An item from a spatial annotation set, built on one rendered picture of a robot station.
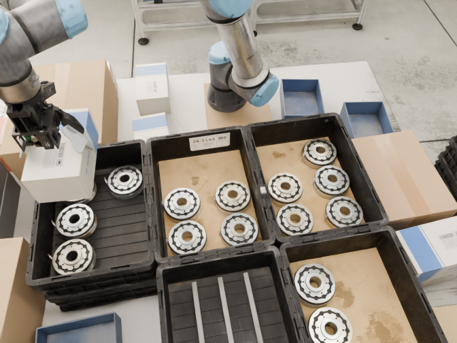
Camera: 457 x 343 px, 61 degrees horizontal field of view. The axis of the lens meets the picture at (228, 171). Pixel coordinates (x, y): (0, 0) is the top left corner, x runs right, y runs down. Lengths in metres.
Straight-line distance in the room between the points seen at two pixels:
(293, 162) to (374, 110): 0.50
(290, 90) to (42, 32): 1.10
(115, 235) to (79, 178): 0.30
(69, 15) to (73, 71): 0.77
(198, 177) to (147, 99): 0.44
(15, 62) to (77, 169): 0.26
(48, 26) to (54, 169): 0.31
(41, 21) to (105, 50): 2.38
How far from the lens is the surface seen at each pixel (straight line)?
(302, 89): 1.63
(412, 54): 3.24
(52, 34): 0.74
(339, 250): 1.08
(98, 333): 1.18
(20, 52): 0.73
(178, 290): 1.03
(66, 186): 0.90
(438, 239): 1.16
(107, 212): 1.17
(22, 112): 0.78
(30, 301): 1.17
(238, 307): 1.01
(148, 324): 1.16
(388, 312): 1.08
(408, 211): 1.19
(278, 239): 0.97
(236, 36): 1.04
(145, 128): 1.39
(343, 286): 1.07
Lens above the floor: 1.80
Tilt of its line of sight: 55 degrees down
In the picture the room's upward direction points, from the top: straight up
